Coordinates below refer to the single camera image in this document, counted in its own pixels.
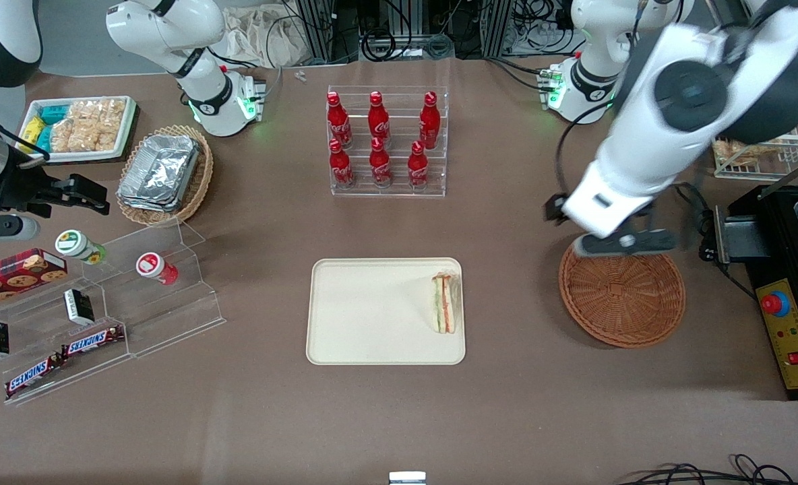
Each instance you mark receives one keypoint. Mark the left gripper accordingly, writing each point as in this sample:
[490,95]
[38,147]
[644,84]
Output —
[553,210]

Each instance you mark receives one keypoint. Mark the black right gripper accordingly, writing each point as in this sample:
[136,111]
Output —
[23,188]

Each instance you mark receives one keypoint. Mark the triangular sandwich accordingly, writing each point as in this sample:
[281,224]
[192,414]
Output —
[446,303]

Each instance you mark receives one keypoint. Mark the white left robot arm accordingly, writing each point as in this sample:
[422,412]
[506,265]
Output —
[675,128]

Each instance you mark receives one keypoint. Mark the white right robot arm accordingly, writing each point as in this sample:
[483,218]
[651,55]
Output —
[200,81]

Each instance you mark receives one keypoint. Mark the white rectangular snack tray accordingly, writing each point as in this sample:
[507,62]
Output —
[75,157]

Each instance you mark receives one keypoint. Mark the aluminium foil tray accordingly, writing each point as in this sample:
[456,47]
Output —
[160,168]
[144,205]

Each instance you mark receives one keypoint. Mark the round brown wicker basket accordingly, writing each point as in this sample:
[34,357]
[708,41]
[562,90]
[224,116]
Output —
[621,303]

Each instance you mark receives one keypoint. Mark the oval wicker basket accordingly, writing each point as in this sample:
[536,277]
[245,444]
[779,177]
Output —
[200,182]

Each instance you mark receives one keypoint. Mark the cream rectangular plastic tray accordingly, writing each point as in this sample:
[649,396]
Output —
[372,310]

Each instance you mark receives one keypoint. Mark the green sunflower snack cup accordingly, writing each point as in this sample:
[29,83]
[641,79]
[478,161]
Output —
[79,246]

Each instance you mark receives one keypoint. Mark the teal snack packet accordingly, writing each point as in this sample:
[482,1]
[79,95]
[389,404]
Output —
[54,113]
[44,139]

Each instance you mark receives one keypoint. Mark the rice cracker bag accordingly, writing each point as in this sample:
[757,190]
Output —
[92,124]

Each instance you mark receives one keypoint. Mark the yellow snack packet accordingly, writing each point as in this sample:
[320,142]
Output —
[32,129]

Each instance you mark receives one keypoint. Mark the red tartan cookie box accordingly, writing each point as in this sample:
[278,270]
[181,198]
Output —
[15,276]

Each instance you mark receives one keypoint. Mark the red lidded snack cup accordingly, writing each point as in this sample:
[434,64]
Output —
[156,267]

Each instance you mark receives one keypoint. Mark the Snickers chocolate bar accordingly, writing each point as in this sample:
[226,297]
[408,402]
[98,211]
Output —
[32,376]
[92,341]

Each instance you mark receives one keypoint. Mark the clear acrylic tiered shelf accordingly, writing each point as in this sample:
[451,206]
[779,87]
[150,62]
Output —
[170,316]

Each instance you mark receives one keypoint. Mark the wrapped bread packet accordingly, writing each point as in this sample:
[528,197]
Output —
[743,151]

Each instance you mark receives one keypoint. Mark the black appliance with yellow panel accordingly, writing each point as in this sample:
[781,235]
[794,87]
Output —
[776,229]

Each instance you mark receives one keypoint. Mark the red cola bottle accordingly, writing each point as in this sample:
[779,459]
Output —
[340,165]
[338,121]
[378,120]
[380,165]
[430,120]
[418,165]

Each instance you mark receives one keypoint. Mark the red emergency stop button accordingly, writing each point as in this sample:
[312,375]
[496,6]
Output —
[774,303]

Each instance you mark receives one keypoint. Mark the clear acrylic bottle rack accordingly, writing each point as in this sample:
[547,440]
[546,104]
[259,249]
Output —
[389,192]

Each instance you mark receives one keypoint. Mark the white crumpled plastic sheet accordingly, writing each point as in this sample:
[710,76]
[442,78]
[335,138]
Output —
[257,34]

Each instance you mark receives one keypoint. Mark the small white box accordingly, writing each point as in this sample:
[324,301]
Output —
[407,478]

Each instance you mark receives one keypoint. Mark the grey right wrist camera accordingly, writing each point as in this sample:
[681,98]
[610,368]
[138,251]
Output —
[5,228]

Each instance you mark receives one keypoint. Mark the aluminium frame post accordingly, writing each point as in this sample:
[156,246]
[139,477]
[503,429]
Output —
[315,30]
[497,27]

